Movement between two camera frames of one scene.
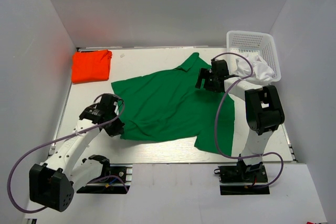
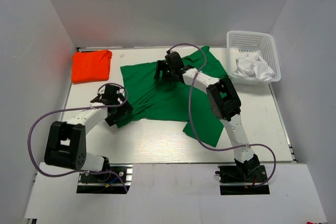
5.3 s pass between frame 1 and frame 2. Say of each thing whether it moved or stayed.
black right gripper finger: moved
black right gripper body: moved
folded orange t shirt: stayed
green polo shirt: moved
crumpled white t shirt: stayed
